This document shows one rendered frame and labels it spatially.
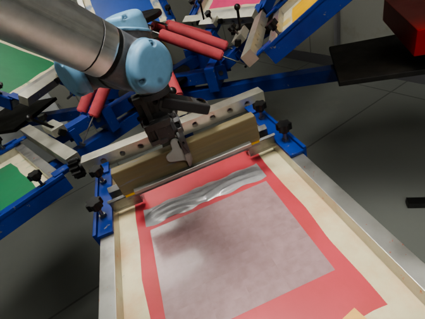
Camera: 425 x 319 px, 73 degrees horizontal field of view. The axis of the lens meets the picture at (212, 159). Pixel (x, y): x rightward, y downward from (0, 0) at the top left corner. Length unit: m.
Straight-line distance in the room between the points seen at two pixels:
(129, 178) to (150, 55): 0.39
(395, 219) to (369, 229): 1.34
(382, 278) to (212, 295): 0.32
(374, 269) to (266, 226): 0.23
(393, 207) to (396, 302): 1.46
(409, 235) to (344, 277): 1.33
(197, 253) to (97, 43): 0.49
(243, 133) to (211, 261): 0.32
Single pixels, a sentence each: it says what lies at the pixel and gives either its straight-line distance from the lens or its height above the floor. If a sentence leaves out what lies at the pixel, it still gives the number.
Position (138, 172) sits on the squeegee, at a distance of 0.73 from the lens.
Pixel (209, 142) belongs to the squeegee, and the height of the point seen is 1.12.
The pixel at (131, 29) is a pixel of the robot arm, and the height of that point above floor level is 1.42.
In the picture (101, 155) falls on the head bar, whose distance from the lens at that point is 1.05.
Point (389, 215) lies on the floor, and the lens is 2.01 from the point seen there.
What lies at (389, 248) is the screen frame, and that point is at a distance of 0.64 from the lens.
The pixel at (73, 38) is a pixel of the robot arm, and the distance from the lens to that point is 0.39.
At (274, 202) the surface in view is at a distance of 0.76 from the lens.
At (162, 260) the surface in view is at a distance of 0.73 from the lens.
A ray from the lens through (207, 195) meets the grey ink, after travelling 0.81.
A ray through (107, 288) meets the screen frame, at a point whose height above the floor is 0.99.
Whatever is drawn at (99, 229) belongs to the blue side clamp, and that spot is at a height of 1.00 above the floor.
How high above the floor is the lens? 1.50
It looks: 36 degrees down
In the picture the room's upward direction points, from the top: 18 degrees counter-clockwise
